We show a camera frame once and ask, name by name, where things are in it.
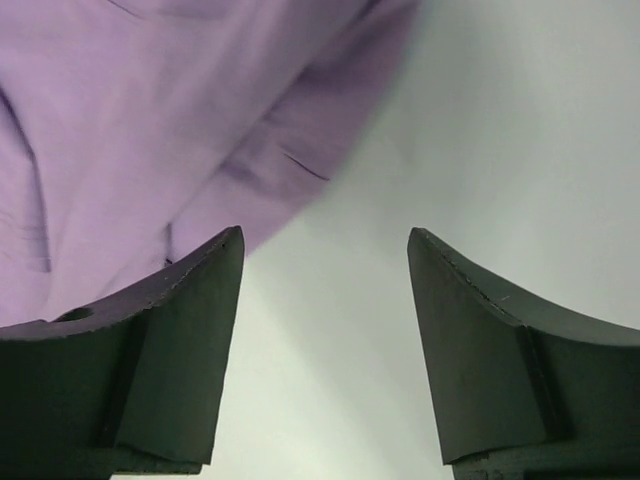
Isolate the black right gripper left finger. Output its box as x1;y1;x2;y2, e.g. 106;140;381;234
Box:
1;227;244;479

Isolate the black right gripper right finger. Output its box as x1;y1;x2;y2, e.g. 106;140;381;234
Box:
407;228;639;479

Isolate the lilac t-shirt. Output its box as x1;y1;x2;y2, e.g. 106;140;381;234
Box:
1;1;421;326

